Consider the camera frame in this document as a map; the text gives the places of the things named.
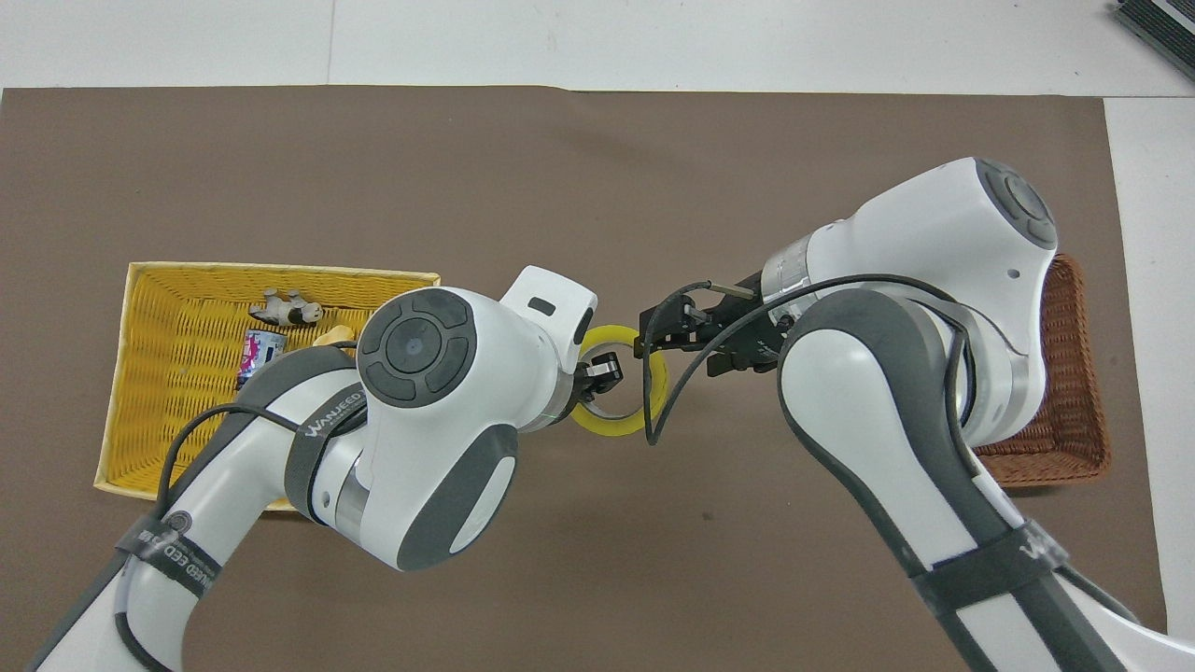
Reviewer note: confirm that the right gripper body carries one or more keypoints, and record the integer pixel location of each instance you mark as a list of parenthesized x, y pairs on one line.
[(754, 338)]

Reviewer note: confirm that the yellow tape roll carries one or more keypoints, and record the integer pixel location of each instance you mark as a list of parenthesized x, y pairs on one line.
[(611, 427)]

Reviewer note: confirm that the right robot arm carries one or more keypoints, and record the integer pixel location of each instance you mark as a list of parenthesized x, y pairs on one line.
[(915, 233)]

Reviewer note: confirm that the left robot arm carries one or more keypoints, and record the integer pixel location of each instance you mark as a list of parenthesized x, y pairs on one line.
[(439, 448)]

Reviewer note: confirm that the brown woven basket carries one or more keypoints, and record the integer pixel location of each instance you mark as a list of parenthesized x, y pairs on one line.
[(1064, 392)]

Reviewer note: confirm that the yellow woven basket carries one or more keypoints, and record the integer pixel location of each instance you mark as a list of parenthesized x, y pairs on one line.
[(177, 373)]

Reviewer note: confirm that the small yellow toy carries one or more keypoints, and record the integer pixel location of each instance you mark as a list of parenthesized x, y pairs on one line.
[(336, 336)]

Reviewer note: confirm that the grey toy animal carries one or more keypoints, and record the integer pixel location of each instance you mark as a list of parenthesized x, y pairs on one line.
[(280, 310)]

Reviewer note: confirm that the colourful printed can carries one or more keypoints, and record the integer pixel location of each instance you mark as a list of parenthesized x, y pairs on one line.
[(261, 353)]

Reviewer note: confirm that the black stand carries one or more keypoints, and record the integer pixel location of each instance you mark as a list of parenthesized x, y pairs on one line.
[(1162, 20)]

